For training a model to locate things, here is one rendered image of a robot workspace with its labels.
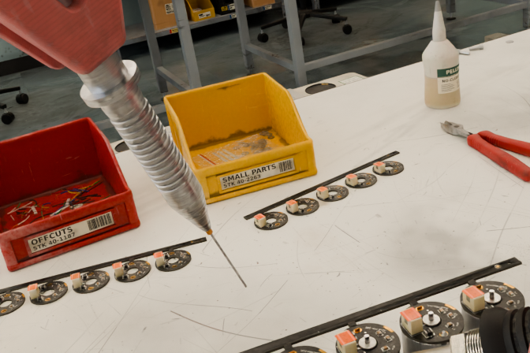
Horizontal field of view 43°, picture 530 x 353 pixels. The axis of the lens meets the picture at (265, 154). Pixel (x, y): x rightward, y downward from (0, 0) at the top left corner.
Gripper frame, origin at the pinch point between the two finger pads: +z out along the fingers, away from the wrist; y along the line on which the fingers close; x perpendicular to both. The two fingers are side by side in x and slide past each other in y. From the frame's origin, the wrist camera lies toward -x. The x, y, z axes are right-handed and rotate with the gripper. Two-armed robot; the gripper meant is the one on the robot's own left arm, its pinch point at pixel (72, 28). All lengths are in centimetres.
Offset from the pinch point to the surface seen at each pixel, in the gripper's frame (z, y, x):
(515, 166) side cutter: 30.6, 5.9, -25.3
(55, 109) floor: 138, 302, -90
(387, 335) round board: 16.6, -1.6, -3.3
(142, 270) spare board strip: 23.2, 20.4, -2.9
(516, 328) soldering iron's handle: 11.8, -7.7, -3.1
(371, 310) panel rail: 17.0, -0.1, -4.1
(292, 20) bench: 121, 179, -156
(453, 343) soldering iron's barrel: 12.8, -5.9, -2.3
